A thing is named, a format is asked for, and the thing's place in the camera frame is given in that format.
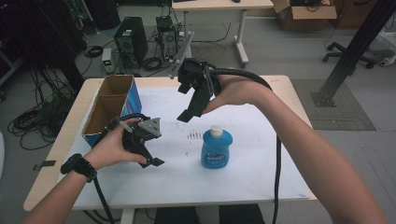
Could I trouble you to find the grey floor mat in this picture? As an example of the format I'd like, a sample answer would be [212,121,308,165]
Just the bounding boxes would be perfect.
[290,77,377,132]

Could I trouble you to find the black metal stand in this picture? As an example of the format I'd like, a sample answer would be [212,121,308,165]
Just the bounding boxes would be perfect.
[310,0,396,108]

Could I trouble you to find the coiled black cable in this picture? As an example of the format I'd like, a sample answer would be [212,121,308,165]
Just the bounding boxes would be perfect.
[142,56,163,72]
[83,45,105,59]

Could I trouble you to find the small open computer case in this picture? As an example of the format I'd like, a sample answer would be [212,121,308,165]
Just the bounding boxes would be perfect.
[155,15,179,61]

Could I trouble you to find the brown cardboard box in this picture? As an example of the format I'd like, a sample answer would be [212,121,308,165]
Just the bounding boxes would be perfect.
[272,0,338,32]

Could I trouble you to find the person's right hand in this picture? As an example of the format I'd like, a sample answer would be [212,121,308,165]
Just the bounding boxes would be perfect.
[203,74,276,115]

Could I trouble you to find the black office chair base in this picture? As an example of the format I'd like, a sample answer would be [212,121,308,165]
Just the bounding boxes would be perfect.
[321,41,378,70]

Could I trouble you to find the small grey power supply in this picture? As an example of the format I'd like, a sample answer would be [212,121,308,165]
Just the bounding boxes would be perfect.
[101,48,114,75]

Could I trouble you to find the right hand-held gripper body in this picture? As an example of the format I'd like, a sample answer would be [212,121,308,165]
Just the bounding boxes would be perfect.
[167,30,222,98]

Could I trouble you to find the blue cardboard box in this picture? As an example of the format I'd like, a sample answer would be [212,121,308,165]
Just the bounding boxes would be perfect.
[80,74,143,148]

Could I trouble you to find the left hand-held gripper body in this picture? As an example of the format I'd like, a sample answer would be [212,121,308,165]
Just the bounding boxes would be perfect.
[120,117,163,156]

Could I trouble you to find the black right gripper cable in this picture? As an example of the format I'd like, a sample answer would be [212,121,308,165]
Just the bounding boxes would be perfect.
[208,67,283,224]

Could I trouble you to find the person's left hand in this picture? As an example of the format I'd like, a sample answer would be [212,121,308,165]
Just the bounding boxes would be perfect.
[83,118,149,172]

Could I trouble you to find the white desk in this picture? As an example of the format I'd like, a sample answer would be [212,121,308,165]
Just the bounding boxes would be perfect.
[171,0,276,68]

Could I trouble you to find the black tape strip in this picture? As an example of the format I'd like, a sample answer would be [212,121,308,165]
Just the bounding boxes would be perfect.
[32,160,57,172]

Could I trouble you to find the white table mat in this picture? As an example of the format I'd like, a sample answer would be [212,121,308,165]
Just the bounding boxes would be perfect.
[57,86,313,211]

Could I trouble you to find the blue bottle with white cap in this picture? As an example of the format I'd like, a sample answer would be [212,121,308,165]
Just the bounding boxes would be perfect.
[200,124,234,170]

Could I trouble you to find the bundle of black floor cables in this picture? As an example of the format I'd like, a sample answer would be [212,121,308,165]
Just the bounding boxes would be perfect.
[7,66,78,151]

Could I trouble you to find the black computer tower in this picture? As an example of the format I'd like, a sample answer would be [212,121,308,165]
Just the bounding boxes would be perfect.
[113,16,149,68]

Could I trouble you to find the black wrist watch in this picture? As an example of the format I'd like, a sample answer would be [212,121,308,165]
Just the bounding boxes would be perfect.
[60,152,98,184]

